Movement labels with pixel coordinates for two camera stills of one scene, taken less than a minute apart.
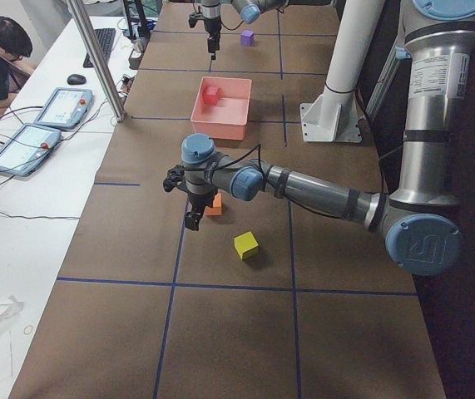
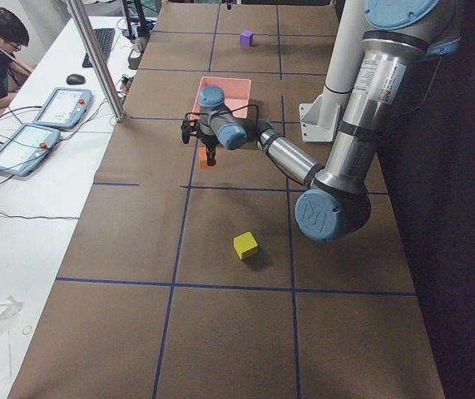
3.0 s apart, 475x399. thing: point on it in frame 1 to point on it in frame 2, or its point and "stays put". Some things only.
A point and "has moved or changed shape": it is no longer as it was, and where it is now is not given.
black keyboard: [105, 37] stays put
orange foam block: [216, 209] has moved or changed shape
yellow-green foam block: [246, 245] stays put
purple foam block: [247, 37] stays put
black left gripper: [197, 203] to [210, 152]
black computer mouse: [76, 79] stays put
